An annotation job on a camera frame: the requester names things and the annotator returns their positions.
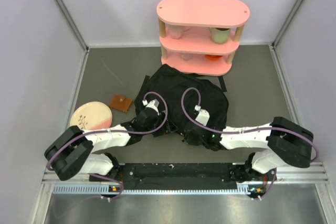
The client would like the brown leather wallet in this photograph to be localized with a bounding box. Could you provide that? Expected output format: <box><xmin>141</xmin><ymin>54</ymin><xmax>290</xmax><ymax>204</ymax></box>
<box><xmin>109</xmin><ymin>94</ymin><xmax>133</xmax><ymax>113</ymax></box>

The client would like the clear glass cup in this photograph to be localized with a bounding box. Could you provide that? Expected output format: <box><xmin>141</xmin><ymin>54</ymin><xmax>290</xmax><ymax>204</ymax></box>
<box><xmin>181</xmin><ymin>53</ymin><xmax>193</xmax><ymax>61</ymax></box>

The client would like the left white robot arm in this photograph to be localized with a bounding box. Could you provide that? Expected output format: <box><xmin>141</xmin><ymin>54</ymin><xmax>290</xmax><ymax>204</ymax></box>
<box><xmin>44</xmin><ymin>106</ymin><xmax>167</xmax><ymax>181</ymax></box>

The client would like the cream floral plate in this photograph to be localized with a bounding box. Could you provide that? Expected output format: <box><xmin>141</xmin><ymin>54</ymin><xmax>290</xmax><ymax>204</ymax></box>
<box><xmin>69</xmin><ymin>101</ymin><xmax>113</xmax><ymax>130</ymax></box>

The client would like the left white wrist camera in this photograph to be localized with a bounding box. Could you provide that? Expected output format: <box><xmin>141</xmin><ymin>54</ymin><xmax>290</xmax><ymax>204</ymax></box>
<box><xmin>142</xmin><ymin>99</ymin><xmax>160</xmax><ymax>115</ymax></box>

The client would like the orange bowl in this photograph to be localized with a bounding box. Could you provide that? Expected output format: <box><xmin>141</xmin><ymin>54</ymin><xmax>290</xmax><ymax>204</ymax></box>
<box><xmin>205</xmin><ymin>55</ymin><xmax>223</xmax><ymax>61</ymax></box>

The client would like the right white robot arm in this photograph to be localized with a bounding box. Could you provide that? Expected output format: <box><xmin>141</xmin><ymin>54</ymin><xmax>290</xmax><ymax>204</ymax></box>
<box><xmin>183</xmin><ymin>116</ymin><xmax>313</xmax><ymax>182</ymax></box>

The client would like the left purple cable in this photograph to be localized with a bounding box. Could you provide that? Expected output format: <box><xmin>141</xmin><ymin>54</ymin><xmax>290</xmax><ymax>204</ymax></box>
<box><xmin>46</xmin><ymin>92</ymin><xmax>169</xmax><ymax>201</ymax></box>

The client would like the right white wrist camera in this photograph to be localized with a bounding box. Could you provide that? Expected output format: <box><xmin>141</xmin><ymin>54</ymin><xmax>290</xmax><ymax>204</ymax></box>
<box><xmin>194</xmin><ymin>105</ymin><xmax>210</xmax><ymax>126</ymax></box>

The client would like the pink mug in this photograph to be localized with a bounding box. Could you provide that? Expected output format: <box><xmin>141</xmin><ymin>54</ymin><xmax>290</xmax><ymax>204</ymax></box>
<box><xmin>167</xmin><ymin>25</ymin><xmax>190</xmax><ymax>39</ymax></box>

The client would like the grey cable duct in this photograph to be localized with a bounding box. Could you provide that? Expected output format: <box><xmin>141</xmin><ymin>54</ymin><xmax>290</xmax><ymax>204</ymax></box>
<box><xmin>52</xmin><ymin>181</ymin><xmax>265</xmax><ymax>196</ymax></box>

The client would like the pink three-tier shelf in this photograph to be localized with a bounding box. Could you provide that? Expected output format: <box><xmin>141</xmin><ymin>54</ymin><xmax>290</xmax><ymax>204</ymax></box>
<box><xmin>156</xmin><ymin>0</ymin><xmax>250</xmax><ymax>76</ymax></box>

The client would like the black student backpack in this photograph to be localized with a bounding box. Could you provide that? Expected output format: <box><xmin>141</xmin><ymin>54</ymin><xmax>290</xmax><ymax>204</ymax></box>
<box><xmin>134</xmin><ymin>64</ymin><xmax>229</xmax><ymax>136</ymax></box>

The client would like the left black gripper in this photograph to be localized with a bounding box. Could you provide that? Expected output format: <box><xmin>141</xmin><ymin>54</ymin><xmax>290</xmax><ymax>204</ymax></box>
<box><xmin>142</xmin><ymin>110</ymin><xmax>177</xmax><ymax>137</ymax></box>

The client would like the green mug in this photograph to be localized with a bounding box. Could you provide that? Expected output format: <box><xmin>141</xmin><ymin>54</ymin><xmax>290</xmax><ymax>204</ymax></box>
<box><xmin>208</xmin><ymin>27</ymin><xmax>231</xmax><ymax>45</ymax></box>

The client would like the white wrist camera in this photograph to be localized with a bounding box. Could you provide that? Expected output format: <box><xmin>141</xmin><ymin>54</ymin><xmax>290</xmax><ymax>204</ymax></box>
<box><xmin>142</xmin><ymin>99</ymin><xmax>160</xmax><ymax>115</ymax></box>
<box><xmin>194</xmin><ymin>105</ymin><xmax>210</xmax><ymax>126</ymax></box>

